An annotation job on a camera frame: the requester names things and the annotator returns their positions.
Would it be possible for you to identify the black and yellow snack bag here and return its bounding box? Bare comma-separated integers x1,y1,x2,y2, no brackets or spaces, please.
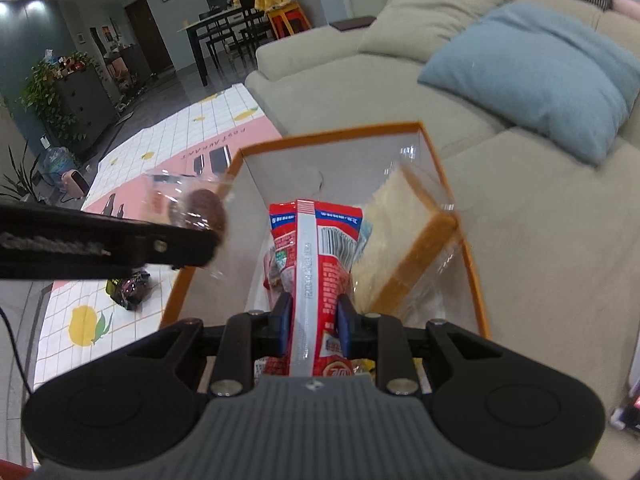
105,270,151,311

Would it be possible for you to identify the chocolate bun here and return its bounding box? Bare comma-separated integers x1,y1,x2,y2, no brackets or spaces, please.
142,171,233,239

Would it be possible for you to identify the red snack packet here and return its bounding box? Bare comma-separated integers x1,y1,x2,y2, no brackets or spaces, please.
264,200,363,377

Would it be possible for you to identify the sliced bread loaf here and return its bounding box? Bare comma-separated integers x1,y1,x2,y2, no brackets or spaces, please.
352,160,459,326

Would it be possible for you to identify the pink small heater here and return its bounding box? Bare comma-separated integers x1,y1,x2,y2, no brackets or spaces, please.
61,169,90,200

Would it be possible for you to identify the blue water jug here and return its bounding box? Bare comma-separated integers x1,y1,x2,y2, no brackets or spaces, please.
41,146,76,182

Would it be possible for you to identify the pink white picnic mat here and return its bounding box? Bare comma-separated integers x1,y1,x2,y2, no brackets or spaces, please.
32,84,280,387

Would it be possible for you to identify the green trailing plant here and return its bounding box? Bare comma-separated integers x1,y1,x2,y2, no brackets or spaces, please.
20,51,98,145

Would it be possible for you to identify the dark grey drawer cabinet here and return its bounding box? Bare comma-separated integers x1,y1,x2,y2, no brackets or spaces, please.
54,66,116,155

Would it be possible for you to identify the orange cardboard box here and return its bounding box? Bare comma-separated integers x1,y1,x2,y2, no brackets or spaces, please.
158,120,492,396

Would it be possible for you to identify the beige sofa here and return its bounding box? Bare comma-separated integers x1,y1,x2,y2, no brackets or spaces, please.
243,0,640,480

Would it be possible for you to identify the dark dining table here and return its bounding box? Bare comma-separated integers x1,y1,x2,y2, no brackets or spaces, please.
179,6,268,87

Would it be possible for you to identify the orange stool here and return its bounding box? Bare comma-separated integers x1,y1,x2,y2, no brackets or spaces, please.
267,0,312,40

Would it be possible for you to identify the beige sofa cushion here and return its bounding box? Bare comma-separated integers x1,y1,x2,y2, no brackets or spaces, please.
358,0,512,63

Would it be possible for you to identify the light blue cushion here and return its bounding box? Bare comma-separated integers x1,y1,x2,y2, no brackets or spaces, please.
418,2,639,167

